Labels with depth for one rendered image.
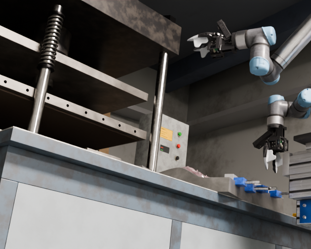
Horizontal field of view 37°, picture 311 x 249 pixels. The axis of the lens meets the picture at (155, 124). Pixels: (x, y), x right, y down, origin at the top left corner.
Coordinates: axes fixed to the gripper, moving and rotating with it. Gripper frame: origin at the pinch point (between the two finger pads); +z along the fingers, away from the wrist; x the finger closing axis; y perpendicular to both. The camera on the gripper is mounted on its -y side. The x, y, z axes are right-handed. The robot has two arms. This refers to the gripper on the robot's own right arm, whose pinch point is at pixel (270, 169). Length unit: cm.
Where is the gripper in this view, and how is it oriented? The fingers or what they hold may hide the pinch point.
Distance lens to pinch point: 221.3
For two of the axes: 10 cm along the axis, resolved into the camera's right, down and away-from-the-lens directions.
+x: 7.2, 3.0, 6.3
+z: -1.1, 9.4, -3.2
